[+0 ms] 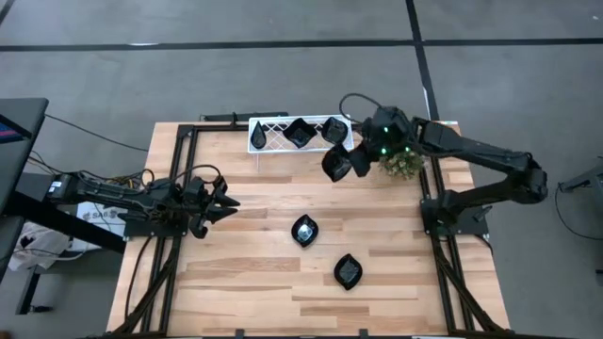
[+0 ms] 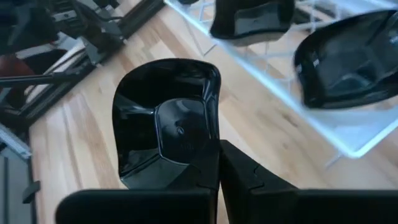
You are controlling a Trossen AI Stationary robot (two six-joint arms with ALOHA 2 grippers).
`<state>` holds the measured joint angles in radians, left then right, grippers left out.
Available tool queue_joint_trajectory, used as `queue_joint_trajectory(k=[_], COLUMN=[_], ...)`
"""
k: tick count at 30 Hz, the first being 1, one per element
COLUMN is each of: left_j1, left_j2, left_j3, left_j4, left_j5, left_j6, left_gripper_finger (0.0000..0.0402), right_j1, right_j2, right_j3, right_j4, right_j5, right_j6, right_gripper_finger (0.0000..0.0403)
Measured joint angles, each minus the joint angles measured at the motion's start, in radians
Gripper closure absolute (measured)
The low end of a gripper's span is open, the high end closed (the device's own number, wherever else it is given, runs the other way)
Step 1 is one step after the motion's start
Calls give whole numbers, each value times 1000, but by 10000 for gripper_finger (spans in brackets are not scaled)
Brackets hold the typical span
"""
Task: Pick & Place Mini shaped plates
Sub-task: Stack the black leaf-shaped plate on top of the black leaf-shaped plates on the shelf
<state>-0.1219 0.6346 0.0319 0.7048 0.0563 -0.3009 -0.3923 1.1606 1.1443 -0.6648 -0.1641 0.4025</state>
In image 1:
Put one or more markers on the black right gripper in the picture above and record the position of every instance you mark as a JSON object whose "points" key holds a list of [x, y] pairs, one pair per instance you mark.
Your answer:
{"points": [[391, 136]]}

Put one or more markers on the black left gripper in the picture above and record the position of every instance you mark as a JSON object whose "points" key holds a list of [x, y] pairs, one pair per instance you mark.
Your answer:
{"points": [[198, 202]]}

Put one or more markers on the black leaf-shaped mini plate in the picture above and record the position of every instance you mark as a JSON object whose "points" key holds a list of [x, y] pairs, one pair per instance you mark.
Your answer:
{"points": [[304, 230], [334, 130], [337, 162], [348, 271]]}

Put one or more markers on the black square wavy mini plate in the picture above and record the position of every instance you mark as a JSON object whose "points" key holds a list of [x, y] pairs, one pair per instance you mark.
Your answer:
{"points": [[300, 132]]}

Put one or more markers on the black teardrop mini plate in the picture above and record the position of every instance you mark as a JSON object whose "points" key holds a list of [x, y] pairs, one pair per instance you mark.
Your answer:
{"points": [[257, 136]]}

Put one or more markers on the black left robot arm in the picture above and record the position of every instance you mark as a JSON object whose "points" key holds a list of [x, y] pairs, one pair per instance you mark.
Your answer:
{"points": [[103, 193]]}

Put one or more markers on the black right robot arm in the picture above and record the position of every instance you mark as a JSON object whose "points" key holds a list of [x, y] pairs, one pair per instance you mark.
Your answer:
{"points": [[476, 148]]}

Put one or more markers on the green potted artificial plant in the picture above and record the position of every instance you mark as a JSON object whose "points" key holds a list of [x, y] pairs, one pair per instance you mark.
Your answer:
{"points": [[402, 165]]}

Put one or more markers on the white printed cardboard box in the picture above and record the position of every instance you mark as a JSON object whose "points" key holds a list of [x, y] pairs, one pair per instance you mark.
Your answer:
{"points": [[94, 221]]}

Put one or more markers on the white plastic bag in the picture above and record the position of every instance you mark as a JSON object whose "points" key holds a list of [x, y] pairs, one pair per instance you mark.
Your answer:
{"points": [[37, 245]]}

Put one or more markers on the black side desk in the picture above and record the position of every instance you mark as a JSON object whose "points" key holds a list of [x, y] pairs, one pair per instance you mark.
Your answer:
{"points": [[19, 155]]}

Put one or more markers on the grey stand base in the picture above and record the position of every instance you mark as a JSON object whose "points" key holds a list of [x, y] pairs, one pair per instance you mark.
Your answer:
{"points": [[589, 181]]}

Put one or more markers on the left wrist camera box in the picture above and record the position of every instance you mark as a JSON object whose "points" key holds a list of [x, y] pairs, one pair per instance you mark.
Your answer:
{"points": [[193, 190]]}

